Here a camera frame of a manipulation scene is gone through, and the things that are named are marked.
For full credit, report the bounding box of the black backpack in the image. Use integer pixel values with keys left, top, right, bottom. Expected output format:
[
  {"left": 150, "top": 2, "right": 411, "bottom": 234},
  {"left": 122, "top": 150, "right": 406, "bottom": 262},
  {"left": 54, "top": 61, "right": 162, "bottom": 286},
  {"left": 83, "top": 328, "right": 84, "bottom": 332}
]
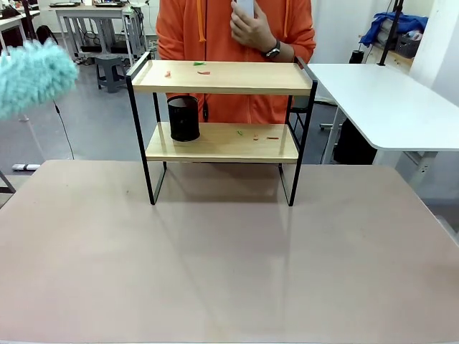
[{"left": 35, "top": 24, "right": 59, "bottom": 47}]

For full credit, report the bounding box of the white table with grey frame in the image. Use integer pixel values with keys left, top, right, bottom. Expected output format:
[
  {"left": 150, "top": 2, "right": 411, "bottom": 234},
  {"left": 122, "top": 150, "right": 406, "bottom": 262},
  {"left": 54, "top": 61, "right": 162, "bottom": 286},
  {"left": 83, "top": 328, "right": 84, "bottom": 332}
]
[{"left": 55, "top": 3, "right": 146, "bottom": 62}]

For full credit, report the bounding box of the person in orange hoodie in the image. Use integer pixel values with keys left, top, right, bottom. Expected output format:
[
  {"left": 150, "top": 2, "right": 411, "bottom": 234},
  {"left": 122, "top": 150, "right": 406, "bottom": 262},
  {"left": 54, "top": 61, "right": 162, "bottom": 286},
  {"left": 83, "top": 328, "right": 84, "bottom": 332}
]
[{"left": 156, "top": 0, "right": 317, "bottom": 125}]

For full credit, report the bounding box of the black wristwatch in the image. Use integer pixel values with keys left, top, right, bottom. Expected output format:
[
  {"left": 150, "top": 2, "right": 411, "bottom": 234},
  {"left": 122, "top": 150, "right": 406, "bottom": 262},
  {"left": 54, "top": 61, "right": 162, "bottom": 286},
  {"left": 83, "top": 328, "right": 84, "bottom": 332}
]
[{"left": 265, "top": 39, "right": 282, "bottom": 59}]

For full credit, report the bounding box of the person's left hand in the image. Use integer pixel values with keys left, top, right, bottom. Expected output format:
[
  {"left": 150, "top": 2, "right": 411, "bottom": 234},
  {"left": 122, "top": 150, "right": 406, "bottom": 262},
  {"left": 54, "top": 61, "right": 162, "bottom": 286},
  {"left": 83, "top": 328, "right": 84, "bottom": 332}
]
[{"left": 229, "top": 0, "right": 278, "bottom": 54}]

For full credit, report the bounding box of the two-tier wood and black shelf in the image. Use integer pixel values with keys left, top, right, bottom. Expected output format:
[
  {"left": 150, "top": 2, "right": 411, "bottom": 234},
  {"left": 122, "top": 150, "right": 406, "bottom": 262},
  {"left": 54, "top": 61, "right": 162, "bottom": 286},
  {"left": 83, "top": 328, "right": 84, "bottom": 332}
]
[{"left": 126, "top": 51, "right": 318, "bottom": 207}]

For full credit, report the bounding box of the black pole with base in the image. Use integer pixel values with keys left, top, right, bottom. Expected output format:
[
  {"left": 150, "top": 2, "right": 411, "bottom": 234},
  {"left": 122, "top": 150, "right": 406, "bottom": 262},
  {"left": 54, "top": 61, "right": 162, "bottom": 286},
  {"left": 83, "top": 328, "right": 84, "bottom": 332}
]
[{"left": 22, "top": 0, "right": 37, "bottom": 41}]

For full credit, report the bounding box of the black box under table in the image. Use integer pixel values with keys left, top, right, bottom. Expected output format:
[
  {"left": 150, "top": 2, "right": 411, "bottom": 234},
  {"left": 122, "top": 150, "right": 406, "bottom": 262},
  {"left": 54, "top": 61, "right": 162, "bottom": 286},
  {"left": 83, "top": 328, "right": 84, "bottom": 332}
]
[{"left": 332, "top": 118, "right": 378, "bottom": 166}]

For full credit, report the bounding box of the grey plastic stool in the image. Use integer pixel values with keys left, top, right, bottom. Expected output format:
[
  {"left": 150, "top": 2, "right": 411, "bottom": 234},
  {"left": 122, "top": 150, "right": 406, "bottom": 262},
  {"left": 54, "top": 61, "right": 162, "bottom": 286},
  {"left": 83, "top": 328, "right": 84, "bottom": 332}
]
[{"left": 94, "top": 54, "right": 128, "bottom": 94}]

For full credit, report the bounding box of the teal fluffy microfibre duster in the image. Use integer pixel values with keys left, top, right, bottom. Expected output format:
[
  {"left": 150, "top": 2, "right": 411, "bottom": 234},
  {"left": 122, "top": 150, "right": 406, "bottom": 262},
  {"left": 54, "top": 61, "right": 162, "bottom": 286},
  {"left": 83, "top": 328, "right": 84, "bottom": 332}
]
[{"left": 0, "top": 38, "right": 80, "bottom": 121}]

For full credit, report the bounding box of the grey plastic crate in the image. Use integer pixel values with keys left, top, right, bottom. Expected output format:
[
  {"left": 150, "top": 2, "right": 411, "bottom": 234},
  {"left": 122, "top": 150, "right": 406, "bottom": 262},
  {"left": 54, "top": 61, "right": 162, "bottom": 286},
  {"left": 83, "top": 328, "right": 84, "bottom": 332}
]
[{"left": 394, "top": 33, "right": 420, "bottom": 57}]

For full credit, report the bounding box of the black mesh pen cup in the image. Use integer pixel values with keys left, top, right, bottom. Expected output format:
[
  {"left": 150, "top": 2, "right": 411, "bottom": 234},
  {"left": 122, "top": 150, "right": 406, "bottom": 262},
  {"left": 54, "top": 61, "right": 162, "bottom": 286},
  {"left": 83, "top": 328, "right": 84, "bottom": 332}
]
[{"left": 167, "top": 95, "right": 201, "bottom": 143}]

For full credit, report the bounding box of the blue cloth pile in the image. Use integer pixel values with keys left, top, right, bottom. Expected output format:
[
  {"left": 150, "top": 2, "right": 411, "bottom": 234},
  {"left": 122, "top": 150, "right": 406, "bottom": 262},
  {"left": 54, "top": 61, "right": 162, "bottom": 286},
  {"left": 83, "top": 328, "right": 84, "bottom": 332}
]
[{"left": 359, "top": 11, "right": 429, "bottom": 48}]

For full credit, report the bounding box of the black floor cable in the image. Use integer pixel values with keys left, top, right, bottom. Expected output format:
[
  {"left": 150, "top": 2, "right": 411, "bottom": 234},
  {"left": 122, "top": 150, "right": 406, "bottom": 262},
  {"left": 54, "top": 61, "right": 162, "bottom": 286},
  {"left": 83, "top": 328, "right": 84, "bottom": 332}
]
[{"left": 53, "top": 99, "right": 75, "bottom": 161}]

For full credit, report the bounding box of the white side table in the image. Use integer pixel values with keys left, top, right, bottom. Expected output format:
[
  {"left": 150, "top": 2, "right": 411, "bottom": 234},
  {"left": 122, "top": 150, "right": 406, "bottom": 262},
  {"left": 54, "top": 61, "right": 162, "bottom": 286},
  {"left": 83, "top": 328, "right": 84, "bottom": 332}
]
[{"left": 307, "top": 62, "right": 459, "bottom": 169}]

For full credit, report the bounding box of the black camera stand pole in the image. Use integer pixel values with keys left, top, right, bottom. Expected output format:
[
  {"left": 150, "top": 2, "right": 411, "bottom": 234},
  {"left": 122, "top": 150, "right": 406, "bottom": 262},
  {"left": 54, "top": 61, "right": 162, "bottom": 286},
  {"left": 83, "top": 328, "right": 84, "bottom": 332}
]
[{"left": 379, "top": 0, "right": 405, "bottom": 67}]

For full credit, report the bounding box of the white digital alarm clock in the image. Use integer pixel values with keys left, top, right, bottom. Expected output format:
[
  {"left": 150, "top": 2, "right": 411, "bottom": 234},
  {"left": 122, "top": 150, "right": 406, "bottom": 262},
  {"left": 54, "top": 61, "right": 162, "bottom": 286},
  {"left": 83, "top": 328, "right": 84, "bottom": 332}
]
[{"left": 236, "top": 0, "right": 257, "bottom": 19}]

